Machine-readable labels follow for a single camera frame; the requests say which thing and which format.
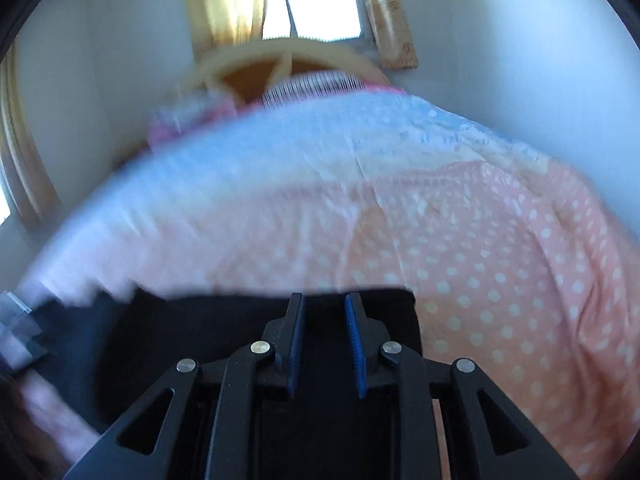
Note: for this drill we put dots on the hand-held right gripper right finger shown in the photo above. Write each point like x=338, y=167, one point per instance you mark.
x=356, y=345

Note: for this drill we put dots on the side wall window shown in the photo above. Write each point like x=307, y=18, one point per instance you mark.
x=5, y=202

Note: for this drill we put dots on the bed with polka dot bedspread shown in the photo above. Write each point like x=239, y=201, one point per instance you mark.
x=400, y=200

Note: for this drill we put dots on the window behind headboard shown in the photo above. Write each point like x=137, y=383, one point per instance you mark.
x=320, y=0

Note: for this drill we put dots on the black pants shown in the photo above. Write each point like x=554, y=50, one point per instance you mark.
x=200, y=325

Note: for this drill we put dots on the beige curtain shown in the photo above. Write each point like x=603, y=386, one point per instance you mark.
x=392, y=25
x=227, y=5

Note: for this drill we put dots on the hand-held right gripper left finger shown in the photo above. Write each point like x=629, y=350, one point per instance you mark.
x=295, y=345

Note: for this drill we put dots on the striped pillow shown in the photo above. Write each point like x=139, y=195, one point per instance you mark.
x=310, y=87

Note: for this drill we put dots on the cream and wood headboard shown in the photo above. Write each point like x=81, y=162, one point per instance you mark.
x=260, y=67

